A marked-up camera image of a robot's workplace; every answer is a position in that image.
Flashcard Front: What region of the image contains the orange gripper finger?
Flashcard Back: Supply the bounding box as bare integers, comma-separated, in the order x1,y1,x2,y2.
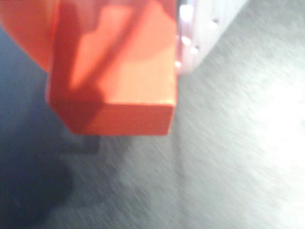
0,0,60,74

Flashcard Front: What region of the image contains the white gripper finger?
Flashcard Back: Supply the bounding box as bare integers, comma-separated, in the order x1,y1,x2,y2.
176,0,249,76

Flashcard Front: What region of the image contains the red cube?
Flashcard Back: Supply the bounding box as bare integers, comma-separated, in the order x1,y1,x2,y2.
45,0,178,136

